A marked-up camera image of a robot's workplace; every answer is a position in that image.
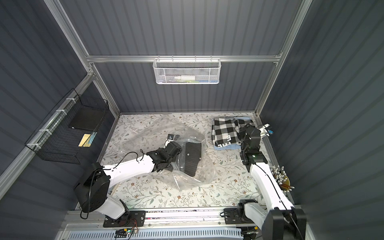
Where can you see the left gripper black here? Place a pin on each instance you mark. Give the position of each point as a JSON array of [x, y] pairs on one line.
[[176, 146]]

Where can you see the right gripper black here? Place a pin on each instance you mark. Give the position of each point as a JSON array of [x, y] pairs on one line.
[[247, 132]]

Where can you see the light blue shirt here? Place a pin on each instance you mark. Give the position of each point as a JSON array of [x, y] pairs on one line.
[[228, 147]]

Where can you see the black white checked shirt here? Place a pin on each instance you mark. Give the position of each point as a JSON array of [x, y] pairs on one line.
[[226, 130]]

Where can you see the clear plastic vacuum bag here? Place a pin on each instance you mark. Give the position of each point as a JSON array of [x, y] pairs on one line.
[[154, 136]]

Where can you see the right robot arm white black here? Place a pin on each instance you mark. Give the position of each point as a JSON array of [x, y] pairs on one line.
[[281, 219]]

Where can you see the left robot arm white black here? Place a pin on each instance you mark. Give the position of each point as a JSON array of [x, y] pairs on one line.
[[93, 187]]

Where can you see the dark grey folded shirt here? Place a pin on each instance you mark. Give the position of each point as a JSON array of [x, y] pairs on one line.
[[193, 155]]

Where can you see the yellow notepad in basket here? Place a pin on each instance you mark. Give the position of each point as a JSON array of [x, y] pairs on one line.
[[85, 141]]

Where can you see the white bottle in basket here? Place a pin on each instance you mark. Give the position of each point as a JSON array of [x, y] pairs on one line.
[[185, 78]]

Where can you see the black box in basket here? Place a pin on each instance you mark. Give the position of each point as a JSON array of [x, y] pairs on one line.
[[86, 119]]

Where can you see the white vented panel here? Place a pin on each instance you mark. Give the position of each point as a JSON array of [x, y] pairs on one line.
[[162, 234]]

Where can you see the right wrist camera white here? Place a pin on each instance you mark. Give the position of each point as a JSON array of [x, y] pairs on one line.
[[265, 130]]

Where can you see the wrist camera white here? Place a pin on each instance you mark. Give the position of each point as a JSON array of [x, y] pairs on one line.
[[265, 130], [171, 138]]

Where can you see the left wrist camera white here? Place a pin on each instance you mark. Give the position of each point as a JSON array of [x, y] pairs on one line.
[[171, 138]]

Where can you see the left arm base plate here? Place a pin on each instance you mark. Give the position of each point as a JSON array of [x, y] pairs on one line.
[[132, 219]]

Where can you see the aluminium front rail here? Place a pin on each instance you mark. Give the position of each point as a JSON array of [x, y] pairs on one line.
[[159, 218]]

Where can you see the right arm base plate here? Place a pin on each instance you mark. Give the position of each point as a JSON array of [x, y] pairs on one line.
[[235, 216]]

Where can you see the white wire mesh basket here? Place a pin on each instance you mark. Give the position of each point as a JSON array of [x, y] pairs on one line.
[[206, 73]]

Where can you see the black wire basket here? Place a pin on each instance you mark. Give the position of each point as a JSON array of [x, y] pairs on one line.
[[56, 142]]

